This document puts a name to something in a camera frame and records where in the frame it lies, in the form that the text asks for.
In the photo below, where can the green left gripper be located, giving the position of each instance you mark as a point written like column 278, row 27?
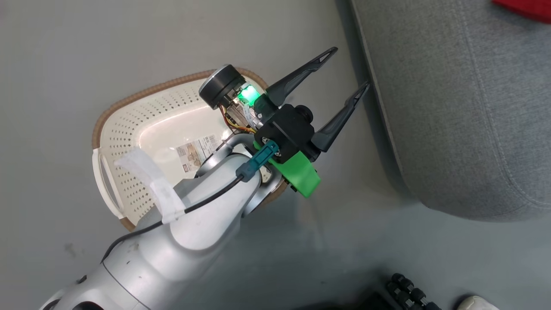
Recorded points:
column 299, row 174

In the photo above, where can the red clothing with white stripes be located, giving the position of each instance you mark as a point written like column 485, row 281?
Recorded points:
column 529, row 8

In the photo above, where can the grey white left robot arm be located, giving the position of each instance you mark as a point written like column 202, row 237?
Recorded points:
column 193, row 224

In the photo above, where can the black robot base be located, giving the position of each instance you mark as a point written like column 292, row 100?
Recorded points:
column 370, row 303

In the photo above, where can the cream perforated laundry basket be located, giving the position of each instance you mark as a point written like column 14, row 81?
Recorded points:
column 125, row 142

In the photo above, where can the black round left wrist motor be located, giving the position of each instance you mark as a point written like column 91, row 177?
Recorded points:
column 219, row 86

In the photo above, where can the grey fabric sofa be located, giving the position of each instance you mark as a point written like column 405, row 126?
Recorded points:
column 452, row 107

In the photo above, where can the printed label sticker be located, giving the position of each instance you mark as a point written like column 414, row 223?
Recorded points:
column 196, row 155

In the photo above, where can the black ribbed robot wheel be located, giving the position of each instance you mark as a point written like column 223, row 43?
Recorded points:
column 404, row 292

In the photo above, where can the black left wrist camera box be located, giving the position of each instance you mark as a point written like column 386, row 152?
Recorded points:
column 288, row 129

